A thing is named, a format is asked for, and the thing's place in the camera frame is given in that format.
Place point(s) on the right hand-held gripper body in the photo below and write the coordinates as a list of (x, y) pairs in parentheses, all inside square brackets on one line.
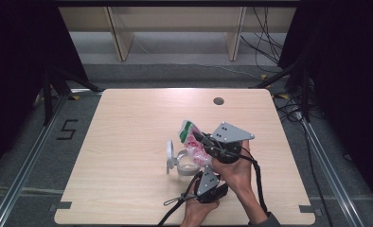
[(230, 132)]

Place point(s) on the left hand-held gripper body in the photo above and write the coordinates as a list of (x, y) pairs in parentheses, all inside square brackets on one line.
[(206, 184)]

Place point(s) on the pink and white plastic bag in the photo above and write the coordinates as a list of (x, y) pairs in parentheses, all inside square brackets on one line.
[(194, 148)]

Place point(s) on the clear jar with grey lid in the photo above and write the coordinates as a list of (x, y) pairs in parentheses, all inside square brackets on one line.
[(186, 168)]

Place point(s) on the person's left hand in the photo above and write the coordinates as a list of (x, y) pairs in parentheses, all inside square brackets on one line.
[(195, 214)]

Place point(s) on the person's right hand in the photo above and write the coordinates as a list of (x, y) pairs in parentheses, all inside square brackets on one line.
[(236, 173)]

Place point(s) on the grey round table grommet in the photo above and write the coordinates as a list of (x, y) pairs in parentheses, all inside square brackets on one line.
[(218, 101)]

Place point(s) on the yellow tape piece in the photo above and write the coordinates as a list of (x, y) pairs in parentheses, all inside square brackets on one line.
[(263, 76), (284, 96), (75, 98)]

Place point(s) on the black metal stand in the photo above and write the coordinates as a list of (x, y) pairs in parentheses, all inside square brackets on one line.
[(306, 94), (48, 97)]

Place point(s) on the light wooden desk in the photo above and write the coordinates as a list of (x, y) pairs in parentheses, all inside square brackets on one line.
[(175, 19)]

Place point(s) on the black curtain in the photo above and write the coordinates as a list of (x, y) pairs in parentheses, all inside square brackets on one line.
[(348, 78), (17, 63)]

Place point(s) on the black table bracket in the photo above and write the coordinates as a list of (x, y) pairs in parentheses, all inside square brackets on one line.
[(61, 206), (307, 209)]

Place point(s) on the aluminium floor rail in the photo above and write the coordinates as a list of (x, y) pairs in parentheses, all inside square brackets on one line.
[(329, 170), (26, 164)]

